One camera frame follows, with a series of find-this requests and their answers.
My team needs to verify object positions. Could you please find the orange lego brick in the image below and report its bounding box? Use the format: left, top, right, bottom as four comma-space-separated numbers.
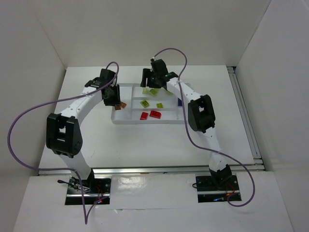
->
114, 101, 126, 110

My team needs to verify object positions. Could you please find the green lego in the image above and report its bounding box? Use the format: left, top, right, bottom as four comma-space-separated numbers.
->
148, 88, 158, 96
142, 88, 148, 94

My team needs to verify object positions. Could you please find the small green lego brick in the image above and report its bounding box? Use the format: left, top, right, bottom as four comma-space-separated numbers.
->
156, 103, 164, 109

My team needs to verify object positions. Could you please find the red curved lego piece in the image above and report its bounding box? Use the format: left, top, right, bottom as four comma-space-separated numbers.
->
140, 112, 149, 120

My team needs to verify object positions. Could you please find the blue lego brick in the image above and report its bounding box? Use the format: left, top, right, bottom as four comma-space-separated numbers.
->
178, 99, 183, 107

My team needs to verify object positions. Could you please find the red sloped lego brick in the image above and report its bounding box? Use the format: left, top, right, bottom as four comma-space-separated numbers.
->
149, 110, 162, 119

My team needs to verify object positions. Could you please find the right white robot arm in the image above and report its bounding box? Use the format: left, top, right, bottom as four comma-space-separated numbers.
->
140, 58, 232, 189

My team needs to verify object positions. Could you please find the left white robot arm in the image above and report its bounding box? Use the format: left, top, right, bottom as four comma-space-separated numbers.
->
46, 69, 121, 189

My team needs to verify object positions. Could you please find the white divided sorting tray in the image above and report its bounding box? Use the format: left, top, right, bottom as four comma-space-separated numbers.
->
111, 83, 183, 124

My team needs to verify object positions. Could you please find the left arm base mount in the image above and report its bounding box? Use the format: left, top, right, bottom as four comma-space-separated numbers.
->
57, 178, 112, 205

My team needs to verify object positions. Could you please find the aluminium front rail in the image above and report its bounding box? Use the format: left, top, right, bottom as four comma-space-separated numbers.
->
37, 165, 242, 176

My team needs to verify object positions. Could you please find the aluminium rail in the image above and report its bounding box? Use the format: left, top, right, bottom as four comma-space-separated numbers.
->
226, 66, 265, 170
37, 165, 242, 176

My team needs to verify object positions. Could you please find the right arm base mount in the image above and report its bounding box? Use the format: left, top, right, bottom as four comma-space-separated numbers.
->
192, 175, 241, 203

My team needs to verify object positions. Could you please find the aluminium right side rail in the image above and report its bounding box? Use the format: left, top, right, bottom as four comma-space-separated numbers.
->
226, 66, 265, 170

